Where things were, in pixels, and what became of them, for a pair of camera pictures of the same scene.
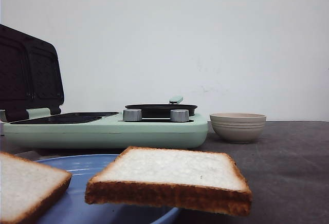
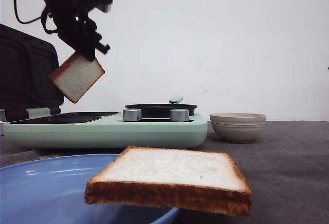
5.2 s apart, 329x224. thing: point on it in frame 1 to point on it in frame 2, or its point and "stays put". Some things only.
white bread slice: (188, 180) stays put
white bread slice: (28, 188) to (77, 78)
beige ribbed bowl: (238, 128) stays put
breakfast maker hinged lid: (30, 76) stays put
